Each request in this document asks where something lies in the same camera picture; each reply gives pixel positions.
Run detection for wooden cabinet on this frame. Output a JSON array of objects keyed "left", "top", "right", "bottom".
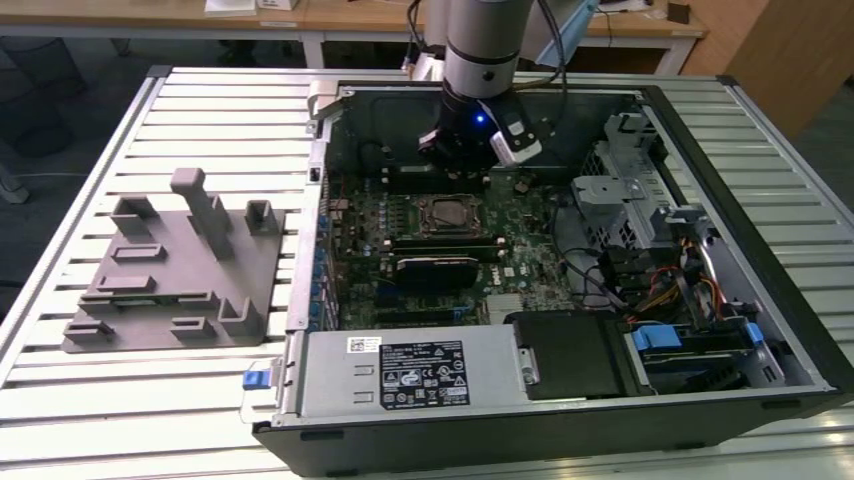
[{"left": 679, "top": 0, "right": 854, "bottom": 144}]

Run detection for black cable brown connector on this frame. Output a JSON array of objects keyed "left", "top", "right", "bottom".
[{"left": 509, "top": 0, "right": 572, "bottom": 96}]

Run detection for hard disk in blue carrier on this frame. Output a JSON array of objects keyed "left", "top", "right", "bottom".
[{"left": 626, "top": 319, "right": 766, "bottom": 396}]

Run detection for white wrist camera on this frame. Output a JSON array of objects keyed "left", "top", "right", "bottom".
[{"left": 488, "top": 113, "right": 543, "bottom": 167}]

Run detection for black graphics card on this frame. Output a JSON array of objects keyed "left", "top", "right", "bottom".
[{"left": 392, "top": 255, "right": 479, "bottom": 295}]

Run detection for grey plastic bracket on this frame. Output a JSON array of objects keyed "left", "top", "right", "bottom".
[{"left": 650, "top": 203, "right": 720, "bottom": 251}]

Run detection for black expansion slot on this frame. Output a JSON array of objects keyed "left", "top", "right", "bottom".
[{"left": 372, "top": 309, "right": 456, "bottom": 325}]

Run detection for red yellow wire bundle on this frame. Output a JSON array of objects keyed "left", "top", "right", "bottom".
[{"left": 626, "top": 238, "right": 728, "bottom": 321}]

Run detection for green motherboard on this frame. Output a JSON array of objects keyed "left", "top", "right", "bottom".
[{"left": 317, "top": 164, "right": 582, "bottom": 332}]

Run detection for white cardboard box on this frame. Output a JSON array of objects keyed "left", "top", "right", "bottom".
[{"left": 203, "top": 0, "right": 259, "bottom": 16}]

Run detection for black rating label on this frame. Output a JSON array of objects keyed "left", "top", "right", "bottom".
[{"left": 377, "top": 339, "right": 472, "bottom": 412}]

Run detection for hanging black cable with plug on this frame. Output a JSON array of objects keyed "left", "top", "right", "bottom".
[{"left": 401, "top": 0, "right": 429, "bottom": 76}]

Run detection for black internal cable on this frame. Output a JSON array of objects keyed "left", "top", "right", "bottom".
[{"left": 559, "top": 247, "right": 643, "bottom": 321}]

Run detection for dark waste bin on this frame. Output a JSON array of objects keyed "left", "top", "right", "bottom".
[{"left": 0, "top": 37, "right": 89, "bottom": 157}]

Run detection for grey desk foot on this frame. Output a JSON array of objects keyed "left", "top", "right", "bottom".
[{"left": 0, "top": 159, "right": 32, "bottom": 204}]

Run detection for green RAM stick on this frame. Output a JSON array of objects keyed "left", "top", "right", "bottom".
[{"left": 109, "top": 295, "right": 185, "bottom": 306}]

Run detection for CPU socket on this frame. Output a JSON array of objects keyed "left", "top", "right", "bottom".
[{"left": 416, "top": 193, "right": 483, "bottom": 236}]

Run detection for black PC case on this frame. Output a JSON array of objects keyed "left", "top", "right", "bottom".
[{"left": 251, "top": 78, "right": 854, "bottom": 479}]

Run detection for silver chipset heatsink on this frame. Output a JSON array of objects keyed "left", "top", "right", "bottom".
[{"left": 488, "top": 293, "right": 529, "bottom": 325}]

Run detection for silver power supply unit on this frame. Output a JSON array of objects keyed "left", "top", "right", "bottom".
[{"left": 292, "top": 324, "right": 529, "bottom": 420}]

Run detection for grey parts rack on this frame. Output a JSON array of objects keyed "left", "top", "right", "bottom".
[{"left": 58, "top": 168, "right": 289, "bottom": 355}]

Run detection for grey case handle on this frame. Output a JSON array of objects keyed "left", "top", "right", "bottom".
[
  {"left": 236, "top": 357, "right": 296, "bottom": 426},
  {"left": 305, "top": 81, "right": 343, "bottom": 135}
]

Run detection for wooden desk white legs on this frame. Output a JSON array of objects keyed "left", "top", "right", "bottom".
[{"left": 0, "top": 0, "right": 710, "bottom": 76}]

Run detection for black plastic shroud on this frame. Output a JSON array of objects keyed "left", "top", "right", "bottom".
[{"left": 511, "top": 309, "right": 656, "bottom": 402}]

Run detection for silver metal drive cage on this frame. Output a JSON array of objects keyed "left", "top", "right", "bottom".
[{"left": 570, "top": 112, "right": 675, "bottom": 251}]

